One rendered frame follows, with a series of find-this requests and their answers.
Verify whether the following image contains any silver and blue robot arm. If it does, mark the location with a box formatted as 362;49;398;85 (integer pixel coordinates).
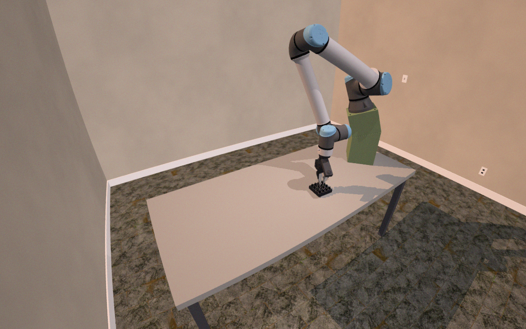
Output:
289;24;392;157

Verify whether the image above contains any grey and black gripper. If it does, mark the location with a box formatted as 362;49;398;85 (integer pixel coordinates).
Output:
315;155;330;185

